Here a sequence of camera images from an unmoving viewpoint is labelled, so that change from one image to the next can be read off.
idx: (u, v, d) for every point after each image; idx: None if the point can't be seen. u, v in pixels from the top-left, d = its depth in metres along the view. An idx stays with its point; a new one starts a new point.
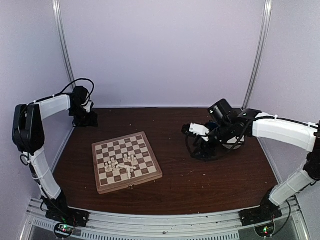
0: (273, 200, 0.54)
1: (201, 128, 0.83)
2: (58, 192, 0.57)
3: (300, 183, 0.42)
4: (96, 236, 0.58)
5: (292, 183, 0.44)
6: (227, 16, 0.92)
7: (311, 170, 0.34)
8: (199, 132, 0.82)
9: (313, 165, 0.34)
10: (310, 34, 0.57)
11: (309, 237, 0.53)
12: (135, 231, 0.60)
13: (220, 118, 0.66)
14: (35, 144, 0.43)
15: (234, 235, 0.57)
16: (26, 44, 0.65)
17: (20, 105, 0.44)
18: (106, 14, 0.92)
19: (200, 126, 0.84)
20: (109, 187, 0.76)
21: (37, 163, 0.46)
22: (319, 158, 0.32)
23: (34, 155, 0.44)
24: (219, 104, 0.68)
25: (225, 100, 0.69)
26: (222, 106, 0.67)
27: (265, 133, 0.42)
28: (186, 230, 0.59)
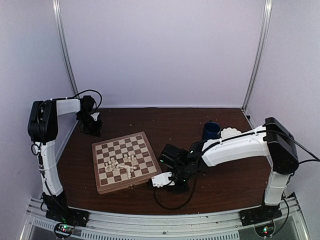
0: (269, 203, 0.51)
1: (162, 177, 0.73)
2: (61, 190, 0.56)
3: (281, 180, 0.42)
4: (96, 236, 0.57)
5: (277, 184, 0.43)
6: (227, 16, 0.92)
7: (280, 169, 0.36)
8: (163, 182, 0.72)
9: (279, 165, 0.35)
10: (310, 35, 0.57)
11: (309, 236, 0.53)
12: (135, 231, 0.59)
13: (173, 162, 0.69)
14: (49, 136, 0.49)
15: (234, 235, 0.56)
16: (26, 44, 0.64)
17: (36, 102, 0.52)
18: (106, 14, 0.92)
19: (160, 176, 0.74)
20: (109, 187, 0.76)
21: (46, 153, 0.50)
22: (279, 158, 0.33)
23: (46, 145, 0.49)
24: (165, 152, 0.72)
25: (168, 145, 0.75)
26: (168, 151, 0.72)
27: (218, 159, 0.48)
28: (186, 230, 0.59)
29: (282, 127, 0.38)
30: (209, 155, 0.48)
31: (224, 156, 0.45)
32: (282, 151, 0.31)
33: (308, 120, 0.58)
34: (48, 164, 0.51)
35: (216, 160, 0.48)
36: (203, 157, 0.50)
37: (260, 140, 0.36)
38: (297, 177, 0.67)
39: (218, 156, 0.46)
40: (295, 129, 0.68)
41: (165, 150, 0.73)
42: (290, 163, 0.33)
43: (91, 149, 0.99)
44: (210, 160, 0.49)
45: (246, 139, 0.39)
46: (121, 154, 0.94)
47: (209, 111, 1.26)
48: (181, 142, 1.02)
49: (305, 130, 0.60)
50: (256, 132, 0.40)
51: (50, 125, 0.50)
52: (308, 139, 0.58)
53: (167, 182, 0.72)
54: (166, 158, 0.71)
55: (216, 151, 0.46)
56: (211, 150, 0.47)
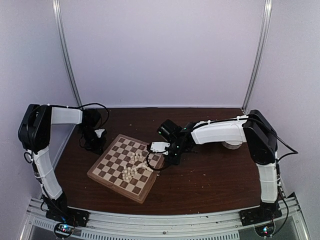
0: (265, 200, 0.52)
1: (161, 144, 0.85)
2: (60, 192, 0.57)
3: (269, 172, 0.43)
4: (96, 236, 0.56)
5: (266, 177, 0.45)
6: (227, 16, 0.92)
7: (255, 157, 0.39)
8: (158, 148, 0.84)
9: (255, 153, 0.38)
10: (310, 34, 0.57)
11: (309, 237, 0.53)
12: (135, 231, 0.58)
13: (169, 137, 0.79)
14: (39, 144, 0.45)
15: (234, 235, 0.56)
16: (26, 44, 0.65)
17: (32, 105, 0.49)
18: (106, 15, 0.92)
19: (159, 143, 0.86)
20: (110, 184, 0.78)
21: (40, 162, 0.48)
22: (252, 144, 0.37)
23: (38, 154, 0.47)
24: (164, 125, 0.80)
25: (169, 119, 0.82)
26: (167, 125, 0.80)
27: (205, 138, 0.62)
28: (186, 230, 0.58)
29: (264, 120, 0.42)
30: (197, 132, 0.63)
31: (208, 134, 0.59)
32: (255, 137, 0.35)
33: (308, 120, 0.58)
34: (43, 171, 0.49)
35: (202, 137, 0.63)
36: (192, 134, 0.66)
37: (239, 125, 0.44)
38: (296, 177, 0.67)
39: (204, 134, 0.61)
40: (294, 129, 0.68)
41: (164, 123, 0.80)
42: (264, 152, 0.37)
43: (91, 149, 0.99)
44: (198, 137, 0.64)
45: (228, 124, 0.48)
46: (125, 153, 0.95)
47: (209, 111, 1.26)
48: None
49: (305, 130, 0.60)
50: (238, 119, 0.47)
51: (41, 132, 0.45)
52: (308, 139, 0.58)
53: (162, 149, 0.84)
54: (164, 131, 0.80)
55: (203, 129, 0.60)
56: (200, 129, 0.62)
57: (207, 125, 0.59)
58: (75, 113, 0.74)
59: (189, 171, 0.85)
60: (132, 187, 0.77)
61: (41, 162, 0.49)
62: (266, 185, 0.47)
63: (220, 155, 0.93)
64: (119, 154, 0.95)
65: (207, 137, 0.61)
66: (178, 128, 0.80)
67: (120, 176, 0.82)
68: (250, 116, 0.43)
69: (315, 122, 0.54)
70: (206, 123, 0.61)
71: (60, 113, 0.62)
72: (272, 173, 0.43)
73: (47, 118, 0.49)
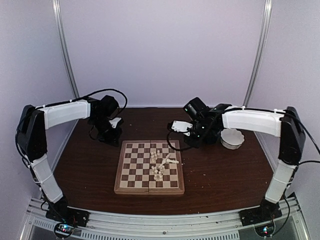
0: (269, 199, 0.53)
1: (182, 126, 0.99)
2: (59, 197, 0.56)
3: (286, 172, 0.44)
4: (96, 236, 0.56)
5: (280, 176, 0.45)
6: (227, 16, 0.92)
7: (283, 155, 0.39)
8: (180, 128, 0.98)
9: (284, 151, 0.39)
10: (310, 34, 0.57)
11: (309, 237, 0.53)
12: (135, 230, 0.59)
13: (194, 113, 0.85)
14: (34, 152, 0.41)
15: (234, 235, 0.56)
16: (26, 44, 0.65)
17: (28, 107, 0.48)
18: (106, 14, 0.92)
19: (180, 124, 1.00)
20: (139, 190, 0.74)
21: (37, 169, 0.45)
22: (285, 140, 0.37)
23: (34, 162, 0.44)
24: (192, 102, 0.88)
25: (197, 98, 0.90)
26: (194, 103, 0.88)
27: (236, 124, 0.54)
28: (186, 230, 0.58)
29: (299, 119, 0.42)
30: (229, 116, 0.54)
31: (241, 122, 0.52)
32: (289, 133, 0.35)
33: (308, 120, 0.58)
34: (41, 177, 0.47)
35: (234, 123, 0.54)
36: (223, 117, 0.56)
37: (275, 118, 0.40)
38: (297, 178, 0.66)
39: (237, 121, 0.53)
40: None
41: (191, 101, 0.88)
42: (294, 152, 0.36)
43: (92, 149, 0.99)
44: (228, 122, 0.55)
45: (265, 115, 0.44)
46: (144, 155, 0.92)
47: None
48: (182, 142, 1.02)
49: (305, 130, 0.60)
50: (275, 112, 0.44)
51: (37, 139, 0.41)
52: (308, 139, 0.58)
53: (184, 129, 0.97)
54: (191, 110, 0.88)
55: (237, 115, 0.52)
56: (233, 113, 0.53)
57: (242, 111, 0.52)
58: (80, 106, 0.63)
59: (189, 171, 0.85)
60: (167, 184, 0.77)
61: (38, 170, 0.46)
62: (276, 184, 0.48)
63: (221, 155, 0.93)
64: (137, 157, 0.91)
65: (239, 124, 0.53)
66: (204, 108, 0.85)
67: (147, 180, 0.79)
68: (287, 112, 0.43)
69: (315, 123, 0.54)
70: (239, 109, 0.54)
71: (60, 111, 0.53)
72: (289, 174, 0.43)
73: (43, 124, 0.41)
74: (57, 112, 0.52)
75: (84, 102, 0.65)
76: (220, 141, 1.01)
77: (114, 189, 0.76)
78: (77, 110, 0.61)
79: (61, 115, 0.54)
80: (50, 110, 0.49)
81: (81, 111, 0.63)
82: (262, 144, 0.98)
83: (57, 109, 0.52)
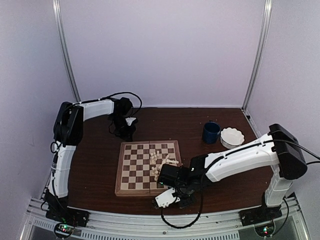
0: (269, 204, 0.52)
1: (166, 195, 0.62)
2: (65, 194, 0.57)
3: (284, 183, 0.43)
4: (96, 236, 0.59)
5: (279, 187, 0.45)
6: (227, 16, 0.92)
7: (289, 175, 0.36)
8: (168, 201, 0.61)
9: (288, 172, 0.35)
10: (310, 34, 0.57)
11: (309, 237, 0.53)
12: (135, 231, 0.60)
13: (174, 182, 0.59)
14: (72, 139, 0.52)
15: (234, 235, 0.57)
16: (26, 44, 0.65)
17: (66, 105, 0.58)
18: (106, 14, 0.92)
19: (162, 195, 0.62)
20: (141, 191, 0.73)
21: (62, 155, 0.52)
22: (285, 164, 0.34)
23: (65, 147, 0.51)
24: (162, 173, 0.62)
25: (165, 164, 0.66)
26: (164, 171, 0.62)
27: (225, 174, 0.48)
28: (186, 230, 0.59)
29: (287, 133, 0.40)
30: (214, 171, 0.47)
31: (229, 171, 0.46)
32: (291, 158, 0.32)
33: (308, 120, 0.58)
34: (61, 165, 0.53)
35: (222, 175, 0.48)
36: (207, 174, 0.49)
37: (268, 151, 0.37)
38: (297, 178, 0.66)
39: (225, 170, 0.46)
40: (294, 129, 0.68)
41: (162, 171, 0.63)
42: (299, 170, 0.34)
43: (91, 149, 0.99)
44: (216, 175, 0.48)
45: (251, 151, 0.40)
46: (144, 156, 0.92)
47: (209, 111, 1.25)
48: (181, 142, 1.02)
49: (305, 129, 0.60)
50: (262, 143, 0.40)
51: (76, 129, 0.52)
52: (308, 138, 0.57)
53: (172, 199, 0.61)
54: (166, 181, 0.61)
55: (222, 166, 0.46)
56: (216, 165, 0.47)
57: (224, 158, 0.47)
58: (107, 103, 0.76)
59: None
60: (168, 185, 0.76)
61: (64, 157, 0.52)
62: (275, 193, 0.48)
63: None
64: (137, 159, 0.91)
65: (229, 173, 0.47)
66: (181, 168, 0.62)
67: (147, 181, 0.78)
68: (274, 134, 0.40)
69: (315, 122, 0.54)
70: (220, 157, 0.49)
71: (92, 108, 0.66)
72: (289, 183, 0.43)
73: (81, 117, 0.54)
74: (91, 107, 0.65)
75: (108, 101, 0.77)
76: (220, 141, 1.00)
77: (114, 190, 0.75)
78: (104, 107, 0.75)
79: (94, 111, 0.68)
80: (87, 105, 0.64)
81: (107, 108, 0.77)
82: None
83: (91, 106, 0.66)
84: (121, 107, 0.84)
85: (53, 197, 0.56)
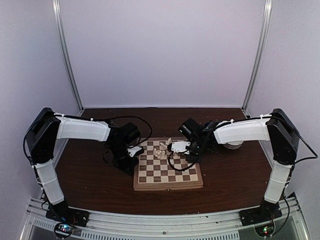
0: (268, 199, 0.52)
1: (181, 145, 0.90)
2: (60, 200, 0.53)
3: (282, 172, 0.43)
4: (96, 236, 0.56)
5: (277, 177, 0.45)
6: (227, 17, 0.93)
7: (279, 157, 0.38)
8: (180, 148, 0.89)
9: (278, 152, 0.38)
10: (311, 34, 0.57)
11: (309, 237, 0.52)
12: (136, 231, 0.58)
13: (190, 135, 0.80)
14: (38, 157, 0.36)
15: (234, 235, 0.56)
16: (26, 44, 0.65)
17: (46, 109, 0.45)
18: (106, 14, 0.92)
19: (179, 144, 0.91)
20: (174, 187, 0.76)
21: (38, 172, 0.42)
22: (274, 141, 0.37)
23: (37, 166, 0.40)
24: (186, 123, 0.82)
25: (191, 119, 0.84)
26: (188, 124, 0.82)
27: (227, 137, 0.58)
28: (187, 230, 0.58)
29: (287, 119, 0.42)
30: (220, 131, 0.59)
31: (232, 135, 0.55)
32: (277, 134, 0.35)
33: (308, 121, 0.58)
34: (43, 180, 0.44)
35: (226, 137, 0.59)
36: (215, 133, 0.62)
37: (262, 124, 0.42)
38: (297, 178, 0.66)
39: (227, 132, 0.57)
40: None
41: (186, 122, 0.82)
42: (288, 151, 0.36)
43: (91, 149, 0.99)
44: (220, 136, 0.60)
45: (251, 123, 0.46)
46: (158, 161, 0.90)
47: (209, 111, 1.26)
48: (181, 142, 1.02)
49: (304, 129, 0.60)
50: (261, 117, 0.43)
51: (45, 145, 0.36)
52: (308, 138, 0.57)
53: (183, 149, 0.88)
54: (185, 131, 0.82)
55: (226, 128, 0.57)
56: (223, 127, 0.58)
57: (230, 123, 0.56)
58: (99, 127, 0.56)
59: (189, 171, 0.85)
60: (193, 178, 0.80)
61: (41, 173, 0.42)
62: (273, 185, 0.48)
63: (221, 155, 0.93)
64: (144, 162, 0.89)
65: (231, 137, 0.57)
66: (199, 127, 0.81)
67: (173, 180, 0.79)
68: (274, 114, 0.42)
69: (315, 122, 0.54)
70: (228, 122, 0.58)
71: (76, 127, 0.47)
72: (287, 173, 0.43)
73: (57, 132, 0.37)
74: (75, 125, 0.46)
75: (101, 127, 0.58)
76: None
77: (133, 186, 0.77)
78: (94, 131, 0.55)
79: (78, 131, 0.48)
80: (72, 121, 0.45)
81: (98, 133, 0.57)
82: (262, 144, 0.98)
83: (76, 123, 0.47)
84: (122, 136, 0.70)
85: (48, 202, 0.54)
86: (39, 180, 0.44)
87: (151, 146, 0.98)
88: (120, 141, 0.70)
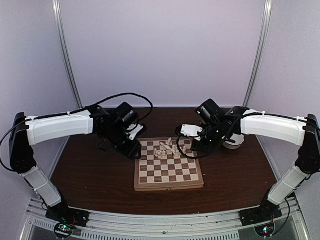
0: (271, 199, 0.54)
1: (192, 129, 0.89)
2: (57, 201, 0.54)
3: (295, 178, 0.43)
4: (96, 236, 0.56)
5: (288, 180, 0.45)
6: (227, 16, 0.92)
7: (302, 164, 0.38)
8: (190, 133, 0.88)
9: (304, 160, 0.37)
10: (310, 34, 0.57)
11: (309, 237, 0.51)
12: (136, 231, 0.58)
13: (208, 117, 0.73)
14: (21, 166, 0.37)
15: (234, 235, 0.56)
16: (26, 44, 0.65)
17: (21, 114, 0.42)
18: (106, 14, 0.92)
19: (190, 128, 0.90)
20: (174, 188, 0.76)
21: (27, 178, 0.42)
22: (306, 149, 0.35)
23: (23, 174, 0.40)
24: (206, 105, 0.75)
25: (212, 101, 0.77)
26: (209, 105, 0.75)
27: (254, 131, 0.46)
28: (186, 230, 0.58)
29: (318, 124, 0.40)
30: (249, 122, 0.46)
31: (261, 129, 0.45)
32: (312, 144, 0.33)
33: None
34: (36, 185, 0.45)
35: (252, 130, 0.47)
36: (241, 122, 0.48)
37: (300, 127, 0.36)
38: None
39: (256, 126, 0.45)
40: None
41: (207, 103, 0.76)
42: (314, 163, 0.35)
43: (91, 149, 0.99)
44: (246, 128, 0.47)
45: (286, 122, 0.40)
46: (159, 161, 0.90)
47: None
48: (181, 142, 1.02)
49: None
50: (298, 119, 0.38)
51: (21, 155, 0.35)
52: None
53: (194, 134, 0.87)
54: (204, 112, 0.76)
55: (258, 121, 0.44)
56: (253, 118, 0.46)
57: (262, 115, 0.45)
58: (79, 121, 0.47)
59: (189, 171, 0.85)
60: (194, 177, 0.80)
61: (30, 179, 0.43)
62: (283, 188, 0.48)
63: (221, 155, 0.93)
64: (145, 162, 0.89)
65: (258, 132, 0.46)
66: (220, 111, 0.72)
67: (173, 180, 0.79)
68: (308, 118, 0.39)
69: None
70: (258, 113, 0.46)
71: (51, 128, 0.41)
72: (300, 180, 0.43)
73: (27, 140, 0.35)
74: (50, 127, 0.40)
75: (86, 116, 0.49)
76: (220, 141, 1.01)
77: (134, 187, 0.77)
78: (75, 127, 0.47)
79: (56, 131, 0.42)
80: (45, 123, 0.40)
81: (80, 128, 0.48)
82: (263, 145, 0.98)
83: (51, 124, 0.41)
84: (112, 121, 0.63)
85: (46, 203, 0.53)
86: (31, 185, 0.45)
87: (151, 146, 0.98)
88: (113, 129, 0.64)
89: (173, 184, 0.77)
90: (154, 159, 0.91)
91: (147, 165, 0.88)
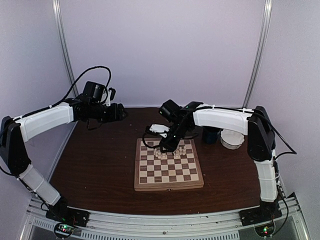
0: (264, 199, 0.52)
1: (161, 128, 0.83)
2: (57, 198, 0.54)
3: (267, 170, 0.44)
4: (96, 236, 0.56)
5: (264, 175, 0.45)
6: (226, 17, 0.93)
7: (251, 152, 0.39)
8: (158, 129, 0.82)
9: (251, 148, 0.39)
10: (310, 34, 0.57)
11: (309, 237, 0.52)
12: (136, 231, 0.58)
13: (169, 116, 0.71)
14: (19, 166, 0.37)
15: (234, 235, 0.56)
16: (26, 45, 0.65)
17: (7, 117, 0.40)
18: (106, 14, 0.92)
19: (159, 126, 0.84)
20: (174, 188, 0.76)
21: (27, 179, 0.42)
22: (252, 136, 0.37)
23: (22, 175, 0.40)
24: (165, 104, 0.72)
25: (171, 100, 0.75)
26: (167, 104, 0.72)
27: (206, 122, 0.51)
28: (187, 230, 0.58)
29: (268, 118, 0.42)
30: (200, 115, 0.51)
31: (212, 120, 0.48)
32: (256, 131, 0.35)
33: (308, 120, 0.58)
34: (36, 184, 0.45)
35: (205, 121, 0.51)
36: (194, 114, 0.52)
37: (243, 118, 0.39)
38: (296, 177, 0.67)
39: (208, 117, 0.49)
40: (294, 129, 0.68)
41: (165, 102, 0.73)
42: (261, 150, 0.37)
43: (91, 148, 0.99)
44: (199, 118, 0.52)
45: (232, 113, 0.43)
46: (159, 161, 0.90)
47: None
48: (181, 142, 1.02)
49: (304, 128, 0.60)
50: (244, 111, 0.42)
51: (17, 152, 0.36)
52: (308, 138, 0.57)
53: (161, 130, 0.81)
54: (164, 111, 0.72)
55: (207, 112, 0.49)
56: (203, 111, 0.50)
57: (211, 109, 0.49)
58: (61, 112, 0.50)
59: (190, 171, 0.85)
60: (194, 177, 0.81)
61: (28, 179, 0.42)
62: (264, 184, 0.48)
63: (220, 155, 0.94)
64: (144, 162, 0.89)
65: (210, 123, 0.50)
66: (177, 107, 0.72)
67: (174, 180, 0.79)
68: (256, 110, 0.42)
69: (314, 122, 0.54)
70: (210, 107, 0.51)
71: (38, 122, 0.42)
72: (271, 171, 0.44)
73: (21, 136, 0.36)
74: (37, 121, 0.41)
75: (66, 105, 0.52)
76: (220, 141, 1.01)
77: (134, 187, 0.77)
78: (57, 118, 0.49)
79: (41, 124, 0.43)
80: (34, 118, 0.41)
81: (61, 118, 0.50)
82: None
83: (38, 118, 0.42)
84: (88, 103, 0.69)
85: (47, 203, 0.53)
86: (30, 187, 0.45)
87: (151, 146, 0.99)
88: (92, 109, 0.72)
89: (174, 184, 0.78)
90: (154, 159, 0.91)
91: (147, 165, 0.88)
